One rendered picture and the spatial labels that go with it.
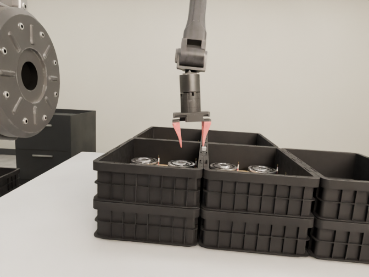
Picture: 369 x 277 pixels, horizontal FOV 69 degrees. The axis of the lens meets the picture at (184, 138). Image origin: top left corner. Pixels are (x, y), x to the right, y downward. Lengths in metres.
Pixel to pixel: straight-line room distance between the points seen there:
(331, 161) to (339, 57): 3.64
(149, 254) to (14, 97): 0.56
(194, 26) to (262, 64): 3.57
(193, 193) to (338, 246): 0.41
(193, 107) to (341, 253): 0.55
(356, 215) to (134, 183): 0.58
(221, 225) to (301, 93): 3.86
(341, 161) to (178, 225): 0.71
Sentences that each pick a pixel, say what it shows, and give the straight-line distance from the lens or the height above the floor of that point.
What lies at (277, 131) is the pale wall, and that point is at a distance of 4.42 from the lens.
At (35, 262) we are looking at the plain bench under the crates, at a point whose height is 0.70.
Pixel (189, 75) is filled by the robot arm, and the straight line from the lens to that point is 0.74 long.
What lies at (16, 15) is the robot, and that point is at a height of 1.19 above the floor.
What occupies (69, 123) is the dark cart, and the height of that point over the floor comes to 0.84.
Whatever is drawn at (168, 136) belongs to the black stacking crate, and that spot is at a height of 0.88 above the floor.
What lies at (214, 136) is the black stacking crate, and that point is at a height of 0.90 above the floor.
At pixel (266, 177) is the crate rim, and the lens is 0.72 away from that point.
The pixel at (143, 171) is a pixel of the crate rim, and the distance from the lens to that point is 0.72.
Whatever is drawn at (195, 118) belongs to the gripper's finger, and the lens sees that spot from 0.73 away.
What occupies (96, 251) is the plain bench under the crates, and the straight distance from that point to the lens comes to 0.80.
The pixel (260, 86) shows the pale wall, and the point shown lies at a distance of 4.29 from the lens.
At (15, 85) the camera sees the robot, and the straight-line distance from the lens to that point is 0.33.
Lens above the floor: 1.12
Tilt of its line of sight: 10 degrees down
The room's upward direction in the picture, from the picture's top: 3 degrees clockwise
